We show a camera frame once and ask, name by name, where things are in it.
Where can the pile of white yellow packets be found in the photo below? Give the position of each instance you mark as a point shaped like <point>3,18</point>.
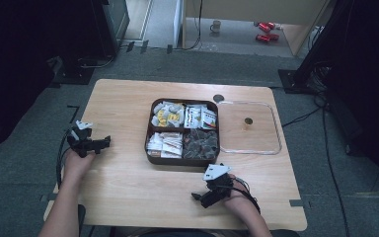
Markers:
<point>167,114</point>

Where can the person's right hand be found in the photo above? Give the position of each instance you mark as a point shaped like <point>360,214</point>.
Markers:
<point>238,197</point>

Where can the round grey table grommet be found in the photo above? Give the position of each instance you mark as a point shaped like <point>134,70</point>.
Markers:
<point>218,98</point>

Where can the red can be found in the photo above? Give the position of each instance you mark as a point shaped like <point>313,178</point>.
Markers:
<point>267,38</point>
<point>265,26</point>

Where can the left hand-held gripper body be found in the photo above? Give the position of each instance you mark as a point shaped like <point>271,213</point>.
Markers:
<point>83,142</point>

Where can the pile of white printed packets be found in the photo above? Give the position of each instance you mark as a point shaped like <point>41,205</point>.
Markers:
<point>200,117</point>

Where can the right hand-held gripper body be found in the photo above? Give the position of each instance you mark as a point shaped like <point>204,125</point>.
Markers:
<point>217,182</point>

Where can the black cabinet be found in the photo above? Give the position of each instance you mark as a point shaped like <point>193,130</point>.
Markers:
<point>110,26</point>

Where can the grey mug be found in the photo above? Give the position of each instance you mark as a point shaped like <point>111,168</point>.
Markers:
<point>215,26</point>

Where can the pile of white red packets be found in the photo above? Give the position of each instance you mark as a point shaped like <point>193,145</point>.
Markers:
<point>165,144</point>

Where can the clear lid with wooden knob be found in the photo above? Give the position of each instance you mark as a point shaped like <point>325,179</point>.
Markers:
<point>249,138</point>

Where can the brown four-compartment box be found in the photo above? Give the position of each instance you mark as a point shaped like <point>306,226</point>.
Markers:
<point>181,162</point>

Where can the light wooden shelf unit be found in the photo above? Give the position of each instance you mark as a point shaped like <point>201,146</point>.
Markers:
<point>240,10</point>

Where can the pile of dark grey packets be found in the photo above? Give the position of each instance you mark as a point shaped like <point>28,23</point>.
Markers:
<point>200,144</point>

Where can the person's left hand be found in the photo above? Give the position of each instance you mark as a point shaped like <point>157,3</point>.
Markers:
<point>77,164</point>

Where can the black metal stand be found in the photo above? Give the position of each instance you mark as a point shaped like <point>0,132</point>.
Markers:
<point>312,52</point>

